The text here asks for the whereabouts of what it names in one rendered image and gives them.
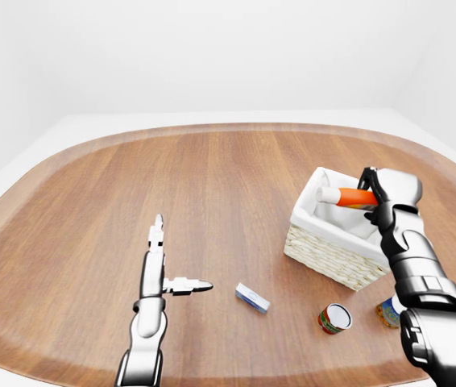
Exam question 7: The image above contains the orange-red ketchup bottle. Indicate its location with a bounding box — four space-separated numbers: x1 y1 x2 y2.
316 185 380 212

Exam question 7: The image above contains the white wicker basket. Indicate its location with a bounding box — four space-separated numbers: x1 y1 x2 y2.
283 166 392 293

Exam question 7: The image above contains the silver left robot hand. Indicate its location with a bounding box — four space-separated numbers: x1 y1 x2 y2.
139 213 214 300

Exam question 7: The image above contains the red green tin can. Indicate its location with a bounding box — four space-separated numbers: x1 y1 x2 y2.
317 302 353 335

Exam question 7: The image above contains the small blue white box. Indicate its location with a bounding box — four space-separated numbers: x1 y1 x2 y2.
234 282 272 315

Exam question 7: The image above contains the yellow blue tin can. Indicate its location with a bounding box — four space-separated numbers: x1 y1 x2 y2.
375 295 407 329

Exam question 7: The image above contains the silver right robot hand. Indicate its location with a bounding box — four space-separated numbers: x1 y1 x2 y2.
357 166 424 214

